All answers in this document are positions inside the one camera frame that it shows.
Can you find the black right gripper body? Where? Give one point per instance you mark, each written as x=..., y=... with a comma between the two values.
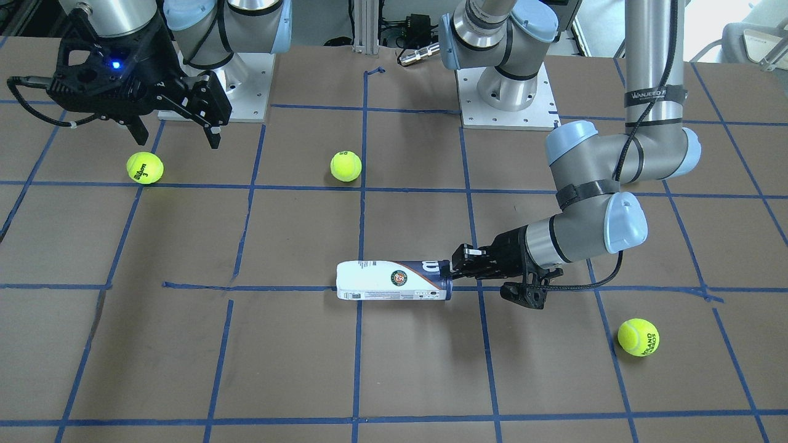
x=155, y=61

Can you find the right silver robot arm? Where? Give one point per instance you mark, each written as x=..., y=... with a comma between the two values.
x=196, y=28

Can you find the tennis ball far table side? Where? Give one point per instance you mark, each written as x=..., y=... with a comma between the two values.
x=638, y=337

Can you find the tennis ball nearest camera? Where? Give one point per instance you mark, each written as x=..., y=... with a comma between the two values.
x=145, y=168

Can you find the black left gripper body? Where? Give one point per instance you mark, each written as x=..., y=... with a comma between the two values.
x=510, y=247

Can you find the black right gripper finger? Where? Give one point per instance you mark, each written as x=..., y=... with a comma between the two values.
x=201, y=99
x=136, y=127

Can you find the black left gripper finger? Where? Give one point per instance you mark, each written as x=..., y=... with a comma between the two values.
x=478, y=271
x=466, y=253

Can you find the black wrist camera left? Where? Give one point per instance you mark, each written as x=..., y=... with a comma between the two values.
x=528, y=293

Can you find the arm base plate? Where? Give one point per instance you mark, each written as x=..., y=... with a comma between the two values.
x=535, y=104
x=247, y=79

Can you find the tennis ball by base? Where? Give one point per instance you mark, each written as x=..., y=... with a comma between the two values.
x=346, y=166

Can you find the white blue tennis ball can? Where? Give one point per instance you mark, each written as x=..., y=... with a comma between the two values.
x=381, y=280

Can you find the aluminium frame post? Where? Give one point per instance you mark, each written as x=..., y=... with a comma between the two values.
x=366, y=24

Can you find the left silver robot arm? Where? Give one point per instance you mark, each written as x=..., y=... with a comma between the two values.
x=596, y=217

